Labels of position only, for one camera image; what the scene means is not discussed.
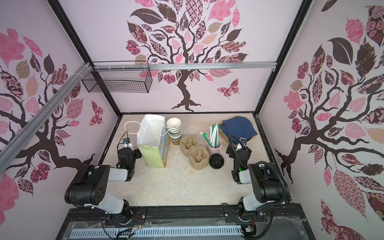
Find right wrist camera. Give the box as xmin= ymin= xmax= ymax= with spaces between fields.
xmin=236 ymin=138 xmax=248 ymax=151

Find green wrapped straw leaning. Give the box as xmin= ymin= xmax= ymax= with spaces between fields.
xmin=200 ymin=132 xmax=213 ymax=148

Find black wire basket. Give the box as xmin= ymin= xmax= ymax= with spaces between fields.
xmin=82 ymin=60 xmax=153 ymax=94

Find brown pulp cup carrier stack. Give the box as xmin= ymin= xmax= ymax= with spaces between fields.
xmin=180 ymin=136 xmax=210 ymax=171

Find cardboard box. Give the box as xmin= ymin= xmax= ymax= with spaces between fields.
xmin=220 ymin=129 xmax=259 ymax=144

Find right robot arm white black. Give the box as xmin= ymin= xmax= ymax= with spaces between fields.
xmin=226 ymin=135 xmax=290 ymax=222

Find pink bucket straw holder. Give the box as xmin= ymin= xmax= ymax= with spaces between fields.
xmin=206 ymin=138 xmax=223 ymax=156

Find black coffee lid stack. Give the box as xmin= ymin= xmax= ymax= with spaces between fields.
xmin=209 ymin=154 xmax=225 ymax=170

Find paper gift bag with handles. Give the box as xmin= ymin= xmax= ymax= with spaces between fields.
xmin=128 ymin=114 xmax=170 ymax=168

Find white slotted cable duct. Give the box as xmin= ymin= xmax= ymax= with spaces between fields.
xmin=68 ymin=226 xmax=244 ymax=240

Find aluminium rail left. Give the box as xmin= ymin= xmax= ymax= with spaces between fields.
xmin=1 ymin=63 xmax=92 ymax=173

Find stack of paper cups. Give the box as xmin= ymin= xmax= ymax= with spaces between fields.
xmin=167 ymin=118 xmax=183 ymax=146

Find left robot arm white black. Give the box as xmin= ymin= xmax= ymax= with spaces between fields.
xmin=65 ymin=147 xmax=142 ymax=225

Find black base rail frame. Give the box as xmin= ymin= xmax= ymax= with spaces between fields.
xmin=57 ymin=204 xmax=315 ymax=240

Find dark blue napkins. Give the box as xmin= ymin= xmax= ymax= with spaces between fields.
xmin=221 ymin=116 xmax=256 ymax=145

